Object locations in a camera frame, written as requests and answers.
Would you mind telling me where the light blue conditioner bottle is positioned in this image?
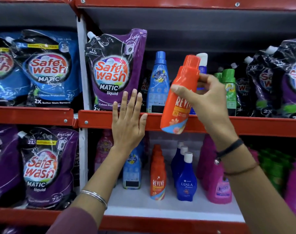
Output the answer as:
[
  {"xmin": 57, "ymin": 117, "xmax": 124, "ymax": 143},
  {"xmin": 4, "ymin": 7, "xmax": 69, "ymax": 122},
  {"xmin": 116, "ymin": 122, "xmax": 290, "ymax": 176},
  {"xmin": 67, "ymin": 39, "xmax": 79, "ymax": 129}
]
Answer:
[
  {"xmin": 122, "ymin": 140, "xmax": 145, "ymax": 190},
  {"xmin": 146, "ymin": 51, "xmax": 170, "ymax": 114}
]

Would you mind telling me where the row of green bottles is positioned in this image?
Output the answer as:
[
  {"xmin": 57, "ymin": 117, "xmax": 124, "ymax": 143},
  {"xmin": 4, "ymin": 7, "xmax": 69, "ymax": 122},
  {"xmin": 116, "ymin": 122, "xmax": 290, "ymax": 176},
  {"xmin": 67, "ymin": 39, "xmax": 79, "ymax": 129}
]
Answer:
[{"xmin": 258, "ymin": 148, "xmax": 295, "ymax": 196}]

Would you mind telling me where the orange fabric care bottle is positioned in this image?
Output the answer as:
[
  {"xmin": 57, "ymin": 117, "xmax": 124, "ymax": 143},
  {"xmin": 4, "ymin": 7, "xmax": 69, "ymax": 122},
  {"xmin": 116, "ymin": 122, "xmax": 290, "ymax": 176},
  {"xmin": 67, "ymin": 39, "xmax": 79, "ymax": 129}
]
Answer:
[
  {"xmin": 151, "ymin": 144, "xmax": 163, "ymax": 159},
  {"xmin": 150, "ymin": 153, "xmax": 167, "ymax": 201},
  {"xmin": 160, "ymin": 55, "xmax": 201, "ymax": 135}
]

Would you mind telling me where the thin brown thread bracelet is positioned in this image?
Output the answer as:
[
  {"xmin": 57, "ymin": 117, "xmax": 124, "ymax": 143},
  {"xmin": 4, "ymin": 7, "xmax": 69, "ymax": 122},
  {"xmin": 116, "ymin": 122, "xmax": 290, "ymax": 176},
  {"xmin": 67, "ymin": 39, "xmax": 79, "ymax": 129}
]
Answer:
[{"xmin": 224, "ymin": 163, "xmax": 260, "ymax": 176}]

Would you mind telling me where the large purple detergent pouch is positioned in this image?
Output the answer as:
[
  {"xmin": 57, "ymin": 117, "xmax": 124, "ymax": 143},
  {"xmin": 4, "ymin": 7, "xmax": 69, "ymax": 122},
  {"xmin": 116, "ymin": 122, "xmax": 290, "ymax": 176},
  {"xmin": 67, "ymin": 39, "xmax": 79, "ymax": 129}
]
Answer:
[
  {"xmin": 0, "ymin": 125, "xmax": 23, "ymax": 205},
  {"xmin": 18, "ymin": 126, "xmax": 79, "ymax": 209}
]

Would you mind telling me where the silver bangle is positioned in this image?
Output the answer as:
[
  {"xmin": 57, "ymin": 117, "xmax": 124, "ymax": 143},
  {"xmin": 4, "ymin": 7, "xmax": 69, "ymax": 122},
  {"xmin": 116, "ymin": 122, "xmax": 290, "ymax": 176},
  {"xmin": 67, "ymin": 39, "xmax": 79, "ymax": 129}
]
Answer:
[{"xmin": 80, "ymin": 190, "xmax": 108, "ymax": 210}]

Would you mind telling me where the white metal upright post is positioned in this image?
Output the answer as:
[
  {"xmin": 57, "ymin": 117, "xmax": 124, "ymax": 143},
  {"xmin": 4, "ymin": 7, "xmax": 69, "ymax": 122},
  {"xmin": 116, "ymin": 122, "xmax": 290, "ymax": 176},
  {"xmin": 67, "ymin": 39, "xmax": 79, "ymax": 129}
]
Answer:
[{"xmin": 76, "ymin": 15, "xmax": 93, "ymax": 191}]

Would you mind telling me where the person's left hand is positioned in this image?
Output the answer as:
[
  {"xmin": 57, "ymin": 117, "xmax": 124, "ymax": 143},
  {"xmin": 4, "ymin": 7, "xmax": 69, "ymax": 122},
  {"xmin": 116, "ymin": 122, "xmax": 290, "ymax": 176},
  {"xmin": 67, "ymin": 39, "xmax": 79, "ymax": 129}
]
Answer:
[{"xmin": 111, "ymin": 89, "xmax": 148, "ymax": 154}]

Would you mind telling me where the person's right hand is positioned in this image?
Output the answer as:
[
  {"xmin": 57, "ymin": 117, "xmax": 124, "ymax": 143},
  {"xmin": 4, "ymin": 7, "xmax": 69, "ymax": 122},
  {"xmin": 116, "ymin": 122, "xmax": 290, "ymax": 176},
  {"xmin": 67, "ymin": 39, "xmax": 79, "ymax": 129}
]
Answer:
[{"xmin": 171, "ymin": 73, "xmax": 239, "ymax": 152}]

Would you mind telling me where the dark blue white-capped bottle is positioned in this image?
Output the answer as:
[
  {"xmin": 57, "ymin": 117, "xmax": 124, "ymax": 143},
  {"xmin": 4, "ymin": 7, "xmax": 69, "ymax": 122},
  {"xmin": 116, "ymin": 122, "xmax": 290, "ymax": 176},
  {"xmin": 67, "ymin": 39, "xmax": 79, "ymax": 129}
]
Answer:
[
  {"xmin": 176, "ymin": 152, "xmax": 198, "ymax": 202},
  {"xmin": 170, "ymin": 141, "xmax": 184, "ymax": 177},
  {"xmin": 189, "ymin": 53, "xmax": 209, "ymax": 115},
  {"xmin": 173, "ymin": 146, "xmax": 189, "ymax": 186}
]

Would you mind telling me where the magenta fabric softener bottle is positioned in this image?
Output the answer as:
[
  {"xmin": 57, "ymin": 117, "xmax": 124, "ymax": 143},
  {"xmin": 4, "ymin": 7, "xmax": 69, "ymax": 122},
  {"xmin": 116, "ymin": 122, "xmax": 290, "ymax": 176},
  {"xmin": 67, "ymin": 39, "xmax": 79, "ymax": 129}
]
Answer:
[{"xmin": 284, "ymin": 154, "xmax": 296, "ymax": 224}]

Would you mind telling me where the black cord bracelet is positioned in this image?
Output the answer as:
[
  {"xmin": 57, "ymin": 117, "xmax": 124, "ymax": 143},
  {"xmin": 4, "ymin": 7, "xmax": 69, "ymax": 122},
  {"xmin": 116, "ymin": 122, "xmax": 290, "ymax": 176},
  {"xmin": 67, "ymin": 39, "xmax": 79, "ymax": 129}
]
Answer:
[{"xmin": 214, "ymin": 138, "xmax": 244, "ymax": 166}]

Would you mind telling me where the blue detergent pouch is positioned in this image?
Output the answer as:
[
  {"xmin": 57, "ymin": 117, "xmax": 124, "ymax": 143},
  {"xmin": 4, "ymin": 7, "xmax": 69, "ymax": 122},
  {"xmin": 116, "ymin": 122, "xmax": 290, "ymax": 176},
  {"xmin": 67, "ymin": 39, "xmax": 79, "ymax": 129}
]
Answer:
[
  {"xmin": 5, "ymin": 29, "xmax": 82, "ymax": 108},
  {"xmin": 0, "ymin": 34, "xmax": 31, "ymax": 106}
]

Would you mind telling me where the person's left forearm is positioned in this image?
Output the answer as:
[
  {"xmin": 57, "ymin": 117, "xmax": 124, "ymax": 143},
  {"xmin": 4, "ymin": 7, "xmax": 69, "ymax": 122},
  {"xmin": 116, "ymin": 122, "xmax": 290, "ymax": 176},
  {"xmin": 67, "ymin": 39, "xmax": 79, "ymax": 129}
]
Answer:
[{"xmin": 69, "ymin": 146, "xmax": 137, "ymax": 227}]

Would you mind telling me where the maroon sleeve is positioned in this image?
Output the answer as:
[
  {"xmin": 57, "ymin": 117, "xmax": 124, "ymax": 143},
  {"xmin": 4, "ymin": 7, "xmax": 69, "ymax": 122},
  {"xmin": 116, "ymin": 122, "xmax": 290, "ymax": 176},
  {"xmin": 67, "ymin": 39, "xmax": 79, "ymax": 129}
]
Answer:
[{"xmin": 46, "ymin": 207, "xmax": 99, "ymax": 234}]

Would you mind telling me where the white shelf board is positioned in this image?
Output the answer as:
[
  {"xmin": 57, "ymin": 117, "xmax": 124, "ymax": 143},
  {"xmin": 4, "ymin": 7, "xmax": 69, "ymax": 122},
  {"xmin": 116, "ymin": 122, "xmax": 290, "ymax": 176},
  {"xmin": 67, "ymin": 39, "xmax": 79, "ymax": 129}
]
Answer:
[{"xmin": 105, "ymin": 166, "xmax": 246, "ymax": 223}]

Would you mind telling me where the person's right forearm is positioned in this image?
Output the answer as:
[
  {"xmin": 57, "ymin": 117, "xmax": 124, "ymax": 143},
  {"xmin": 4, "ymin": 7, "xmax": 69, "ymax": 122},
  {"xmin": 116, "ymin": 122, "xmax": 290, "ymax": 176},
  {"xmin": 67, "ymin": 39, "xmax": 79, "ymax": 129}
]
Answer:
[{"xmin": 215, "ymin": 138, "xmax": 296, "ymax": 234}]

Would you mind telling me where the pink fabric softener bottle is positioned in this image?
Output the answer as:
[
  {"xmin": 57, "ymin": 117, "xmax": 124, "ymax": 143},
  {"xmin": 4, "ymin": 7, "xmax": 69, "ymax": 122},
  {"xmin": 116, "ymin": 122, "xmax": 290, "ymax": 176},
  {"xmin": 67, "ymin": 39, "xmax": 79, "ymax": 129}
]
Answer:
[
  {"xmin": 196, "ymin": 134, "xmax": 218, "ymax": 187},
  {"xmin": 206, "ymin": 161, "xmax": 233, "ymax": 205}
]

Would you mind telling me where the pink conditioner bottle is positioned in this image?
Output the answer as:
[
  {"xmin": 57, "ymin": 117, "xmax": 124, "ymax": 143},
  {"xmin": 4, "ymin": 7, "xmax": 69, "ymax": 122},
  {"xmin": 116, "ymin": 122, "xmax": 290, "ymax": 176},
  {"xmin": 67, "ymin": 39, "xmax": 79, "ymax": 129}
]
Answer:
[{"xmin": 94, "ymin": 130, "xmax": 114, "ymax": 173}]

